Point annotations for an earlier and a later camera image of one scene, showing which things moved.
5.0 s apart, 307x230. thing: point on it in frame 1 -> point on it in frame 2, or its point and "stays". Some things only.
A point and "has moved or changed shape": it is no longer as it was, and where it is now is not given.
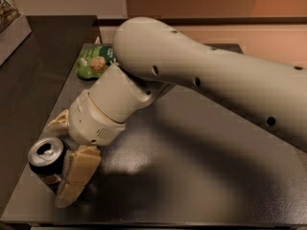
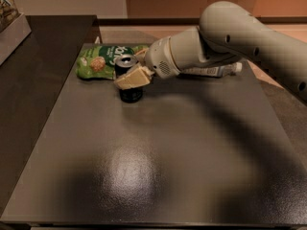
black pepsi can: x=47 y=158 has moved or changed shape
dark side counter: x=32 y=80 stays
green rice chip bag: x=93 y=62 stays
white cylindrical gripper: x=90 y=123 -> x=158 y=58
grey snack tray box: x=14 y=29 stays
